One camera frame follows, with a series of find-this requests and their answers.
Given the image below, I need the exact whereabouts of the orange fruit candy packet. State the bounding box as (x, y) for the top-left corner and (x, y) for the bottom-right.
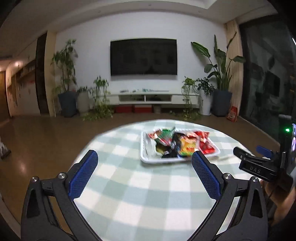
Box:
(178, 132), (199, 157)

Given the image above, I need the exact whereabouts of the black snack packet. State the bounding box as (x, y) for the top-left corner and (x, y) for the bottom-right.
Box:
(162, 132), (184, 158)

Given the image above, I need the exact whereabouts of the green snack packet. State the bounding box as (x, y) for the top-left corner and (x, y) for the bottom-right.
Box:
(155, 127), (176, 146)

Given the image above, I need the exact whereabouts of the small red brown packet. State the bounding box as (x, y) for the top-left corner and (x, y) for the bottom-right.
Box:
(147, 130), (162, 140)

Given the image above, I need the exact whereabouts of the person's right hand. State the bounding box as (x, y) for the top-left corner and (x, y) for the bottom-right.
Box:
(260, 180), (295, 226)

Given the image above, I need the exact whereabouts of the red snack packet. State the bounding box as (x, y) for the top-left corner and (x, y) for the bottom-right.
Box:
(194, 131), (215, 155)

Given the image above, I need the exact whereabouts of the red gift box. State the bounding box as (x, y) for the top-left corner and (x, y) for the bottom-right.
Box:
(227, 106), (238, 123)

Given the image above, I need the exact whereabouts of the left white pot plant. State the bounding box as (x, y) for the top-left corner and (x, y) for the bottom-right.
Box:
(77, 75), (113, 121)

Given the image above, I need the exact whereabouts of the white TV cabinet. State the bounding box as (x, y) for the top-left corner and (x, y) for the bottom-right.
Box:
(104, 89), (200, 110)

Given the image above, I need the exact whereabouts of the white pot trailing plant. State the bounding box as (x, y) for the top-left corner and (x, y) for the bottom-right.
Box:
(181, 77), (215, 121)

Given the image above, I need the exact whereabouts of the left dark pot plant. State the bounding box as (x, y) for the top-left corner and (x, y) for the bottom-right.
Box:
(51, 39), (78, 118)

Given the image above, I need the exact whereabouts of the large plant dark pot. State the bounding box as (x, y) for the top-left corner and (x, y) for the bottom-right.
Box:
(191, 39), (246, 117)

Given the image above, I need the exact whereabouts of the wall television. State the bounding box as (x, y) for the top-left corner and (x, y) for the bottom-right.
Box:
(110, 38), (178, 76)

